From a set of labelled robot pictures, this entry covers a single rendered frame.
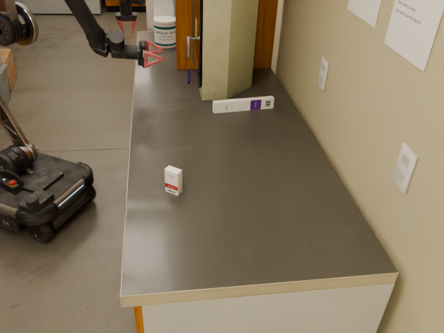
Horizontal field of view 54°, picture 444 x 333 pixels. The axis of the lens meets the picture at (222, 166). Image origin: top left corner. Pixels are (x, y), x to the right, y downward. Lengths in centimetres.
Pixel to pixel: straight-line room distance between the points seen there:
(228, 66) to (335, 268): 103
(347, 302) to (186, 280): 44
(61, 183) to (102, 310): 82
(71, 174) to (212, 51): 129
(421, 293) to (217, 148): 81
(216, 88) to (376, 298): 109
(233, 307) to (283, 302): 13
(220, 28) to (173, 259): 101
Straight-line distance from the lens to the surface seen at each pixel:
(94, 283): 240
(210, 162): 150
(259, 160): 153
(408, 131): 119
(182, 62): 225
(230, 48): 187
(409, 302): 128
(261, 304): 116
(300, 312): 123
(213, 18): 181
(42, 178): 273
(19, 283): 251
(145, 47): 192
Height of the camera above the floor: 177
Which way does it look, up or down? 34 degrees down
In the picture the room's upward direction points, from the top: 3 degrees clockwise
